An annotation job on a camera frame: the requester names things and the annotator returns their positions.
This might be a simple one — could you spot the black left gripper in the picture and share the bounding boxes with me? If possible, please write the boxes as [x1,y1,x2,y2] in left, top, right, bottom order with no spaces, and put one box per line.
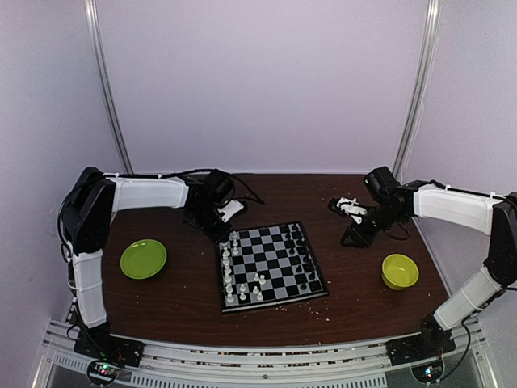
[190,203,234,244]

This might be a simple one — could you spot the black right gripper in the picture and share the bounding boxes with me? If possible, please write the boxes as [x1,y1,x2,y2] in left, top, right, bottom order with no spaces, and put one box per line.
[340,202,404,248]

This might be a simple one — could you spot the black white chessboard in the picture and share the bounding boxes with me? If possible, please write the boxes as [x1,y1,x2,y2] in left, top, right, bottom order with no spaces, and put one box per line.
[216,221,329,314]

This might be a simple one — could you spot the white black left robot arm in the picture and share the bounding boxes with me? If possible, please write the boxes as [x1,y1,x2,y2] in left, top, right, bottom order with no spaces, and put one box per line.
[57,167,264,359]

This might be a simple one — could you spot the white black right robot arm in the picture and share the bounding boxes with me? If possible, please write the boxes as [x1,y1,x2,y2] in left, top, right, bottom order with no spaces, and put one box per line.
[329,167,516,357]

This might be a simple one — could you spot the yellow-green bowl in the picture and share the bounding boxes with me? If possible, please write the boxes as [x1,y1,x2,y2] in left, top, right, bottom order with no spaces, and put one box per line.
[381,254,419,291]

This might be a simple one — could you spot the green plate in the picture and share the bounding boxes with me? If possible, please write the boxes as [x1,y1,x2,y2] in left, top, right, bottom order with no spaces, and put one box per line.
[120,239,167,280]

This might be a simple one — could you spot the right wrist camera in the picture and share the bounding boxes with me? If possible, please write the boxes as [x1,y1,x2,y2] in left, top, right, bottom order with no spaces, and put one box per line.
[328,197,368,224]

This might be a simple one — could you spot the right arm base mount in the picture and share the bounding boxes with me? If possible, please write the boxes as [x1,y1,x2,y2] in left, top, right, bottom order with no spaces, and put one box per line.
[385,335,456,385]

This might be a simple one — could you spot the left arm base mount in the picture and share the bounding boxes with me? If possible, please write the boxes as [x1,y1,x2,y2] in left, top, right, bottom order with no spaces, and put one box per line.
[74,337,145,386]

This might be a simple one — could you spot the aluminium front rail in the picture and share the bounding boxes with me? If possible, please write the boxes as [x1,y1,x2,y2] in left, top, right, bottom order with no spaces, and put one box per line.
[32,317,498,388]

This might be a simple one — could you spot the right aluminium frame post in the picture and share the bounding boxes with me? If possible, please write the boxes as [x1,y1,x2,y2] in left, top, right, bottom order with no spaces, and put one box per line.
[393,0,442,179]

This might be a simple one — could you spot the aluminium frame post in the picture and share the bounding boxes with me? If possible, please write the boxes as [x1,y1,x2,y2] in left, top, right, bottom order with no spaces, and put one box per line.
[84,0,134,174]
[393,0,442,179]

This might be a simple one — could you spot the left aluminium frame post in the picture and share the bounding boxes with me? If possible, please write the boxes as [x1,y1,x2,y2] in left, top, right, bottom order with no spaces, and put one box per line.
[84,0,134,174]

